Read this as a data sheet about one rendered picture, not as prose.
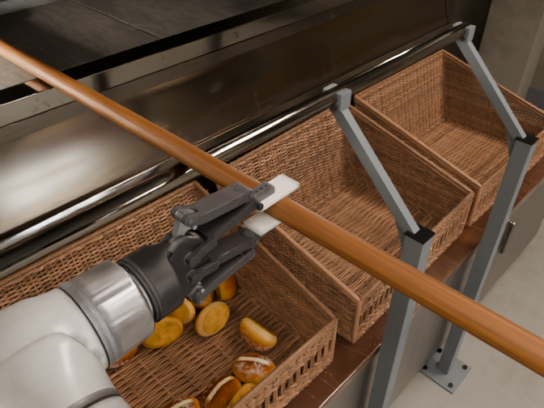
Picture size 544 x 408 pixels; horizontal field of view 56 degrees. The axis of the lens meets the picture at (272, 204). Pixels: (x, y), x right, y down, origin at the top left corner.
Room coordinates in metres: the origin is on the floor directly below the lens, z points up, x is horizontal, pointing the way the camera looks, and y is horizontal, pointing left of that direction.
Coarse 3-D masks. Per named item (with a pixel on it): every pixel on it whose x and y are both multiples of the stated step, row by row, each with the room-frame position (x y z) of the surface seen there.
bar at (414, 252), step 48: (432, 48) 1.08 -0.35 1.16; (336, 96) 0.85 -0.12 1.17; (240, 144) 0.68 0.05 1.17; (528, 144) 1.03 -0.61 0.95; (144, 192) 0.55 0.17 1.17; (384, 192) 0.77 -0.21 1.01; (48, 240) 0.45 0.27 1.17; (480, 288) 1.04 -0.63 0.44; (384, 336) 0.71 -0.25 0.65; (384, 384) 0.69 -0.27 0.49
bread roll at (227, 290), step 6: (234, 276) 0.91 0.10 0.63; (228, 282) 0.87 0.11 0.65; (234, 282) 0.88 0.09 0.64; (216, 288) 0.88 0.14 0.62; (222, 288) 0.86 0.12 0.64; (228, 288) 0.86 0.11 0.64; (234, 288) 0.87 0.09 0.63; (222, 294) 0.85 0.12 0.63; (228, 294) 0.85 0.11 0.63; (234, 294) 0.86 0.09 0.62
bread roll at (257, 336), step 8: (248, 320) 0.75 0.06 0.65; (240, 328) 0.74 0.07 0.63; (248, 328) 0.73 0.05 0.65; (256, 328) 0.73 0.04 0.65; (264, 328) 0.74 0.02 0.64; (248, 336) 0.72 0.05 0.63; (256, 336) 0.71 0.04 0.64; (264, 336) 0.71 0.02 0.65; (272, 336) 0.71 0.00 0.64; (248, 344) 0.71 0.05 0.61; (256, 344) 0.70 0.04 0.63; (264, 344) 0.70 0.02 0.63; (272, 344) 0.70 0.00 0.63
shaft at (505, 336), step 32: (32, 64) 0.89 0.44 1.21; (96, 96) 0.75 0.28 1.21; (128, 128) 0.68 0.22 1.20; (160, 128) 0.65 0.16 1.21; (192, 160) 0.58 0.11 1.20; (288, 224) 0.46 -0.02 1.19; (320, 224) 0.44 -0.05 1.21; (352, 256) 0.40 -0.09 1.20; (384, 256) 0.39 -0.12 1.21; (416, 288) 0.35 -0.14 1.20; (448, 288) 0.34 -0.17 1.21; (448, 320) 0.32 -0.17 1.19; (480, 320) 0.30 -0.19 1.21; (512, 352) 0.28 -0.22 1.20
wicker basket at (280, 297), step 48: (192, 192) 1.00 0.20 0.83; (96, 240) 0.82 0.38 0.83; (0, 288) 0.68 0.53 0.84; (48, 288) 0.72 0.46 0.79; (240, 288) 0.90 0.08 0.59; (288, 288) 0.79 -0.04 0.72; (192, 336) 0.75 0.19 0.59; (240, 336) 0.76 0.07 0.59; (288, 336) 0.75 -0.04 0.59; (144, 384) 0.63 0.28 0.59; (192, 384) 0.63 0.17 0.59; (240, 384) 0.63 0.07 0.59; (288, 384) 0.59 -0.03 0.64
